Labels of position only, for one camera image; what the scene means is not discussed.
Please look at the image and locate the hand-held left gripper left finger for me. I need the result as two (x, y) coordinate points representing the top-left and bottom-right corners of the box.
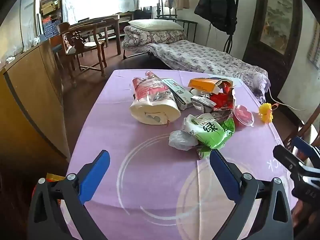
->
(28, 149), (110, 240)

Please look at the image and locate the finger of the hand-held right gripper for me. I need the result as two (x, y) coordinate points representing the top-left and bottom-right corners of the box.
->
(292, 136), (320, 162)
(272, 144), (320, 180)

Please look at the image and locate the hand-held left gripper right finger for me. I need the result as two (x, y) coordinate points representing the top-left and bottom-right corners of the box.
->
(209, 149), (293, 240)

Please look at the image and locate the green white plastic bag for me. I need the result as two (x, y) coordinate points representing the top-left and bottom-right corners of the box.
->
(184, 113), (235, 159)

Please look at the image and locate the yellow toy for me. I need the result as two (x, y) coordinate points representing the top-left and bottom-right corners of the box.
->
(258, 102), (273, 123)

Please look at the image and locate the grey plastic bag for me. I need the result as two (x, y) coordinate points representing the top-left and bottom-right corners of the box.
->
(169, 130), (198, 151)

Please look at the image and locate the red plastic cup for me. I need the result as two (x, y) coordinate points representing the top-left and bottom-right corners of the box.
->
(232, 104), (255, 130)

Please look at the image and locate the red foil snack bag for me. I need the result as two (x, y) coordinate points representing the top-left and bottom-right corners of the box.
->
(204, 78), (237, 120)

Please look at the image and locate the silver foil wrapper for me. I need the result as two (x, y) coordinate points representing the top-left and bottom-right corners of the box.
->
(191, 95), (217, 111)

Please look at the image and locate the pink white plastic package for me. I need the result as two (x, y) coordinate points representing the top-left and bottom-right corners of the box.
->
(129, 70), (181, 125)

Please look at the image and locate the orange cardboard box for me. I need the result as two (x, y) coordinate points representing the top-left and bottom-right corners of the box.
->
(188, 77), (222, 93)

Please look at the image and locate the green and white carton box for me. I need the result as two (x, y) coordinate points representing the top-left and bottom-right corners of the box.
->
(160, 78), (194, 110)

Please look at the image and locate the dark wooden chair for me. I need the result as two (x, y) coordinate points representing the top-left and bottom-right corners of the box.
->
(282, 102), (320, 160)

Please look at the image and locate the purple tablecloth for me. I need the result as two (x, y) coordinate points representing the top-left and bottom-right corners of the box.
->
(65, 69), (295, 240)

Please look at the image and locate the large light wooden cabinet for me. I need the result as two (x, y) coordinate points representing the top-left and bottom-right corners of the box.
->
(0, 39), (72, 160)

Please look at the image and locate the floral bed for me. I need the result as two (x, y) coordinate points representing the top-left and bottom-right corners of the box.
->
(122, 40), (272, 104)

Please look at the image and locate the carved wooden chair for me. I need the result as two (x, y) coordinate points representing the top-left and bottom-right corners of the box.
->
(62, 22), (108, 78)

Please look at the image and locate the framed landscape painting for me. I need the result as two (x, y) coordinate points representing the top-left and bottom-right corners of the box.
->
(244, 0), (303, 98)

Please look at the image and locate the wooden table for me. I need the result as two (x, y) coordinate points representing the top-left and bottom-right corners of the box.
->
(70, 15), (122, 55)

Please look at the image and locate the white pillow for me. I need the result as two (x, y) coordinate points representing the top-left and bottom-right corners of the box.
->
(128, 19), (184, 32)

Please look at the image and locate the shelf with boxes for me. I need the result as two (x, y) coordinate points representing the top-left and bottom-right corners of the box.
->
(40, 0), (63, 37)

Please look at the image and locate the black jacket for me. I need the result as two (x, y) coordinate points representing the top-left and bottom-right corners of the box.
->
(194, 0), (238, 34)

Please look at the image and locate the white cable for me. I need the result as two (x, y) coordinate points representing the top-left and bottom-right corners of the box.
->
(269, 87), (307, 112)

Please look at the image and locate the wall calendar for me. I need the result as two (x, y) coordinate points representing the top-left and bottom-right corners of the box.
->
(307, 21), (320, 70)

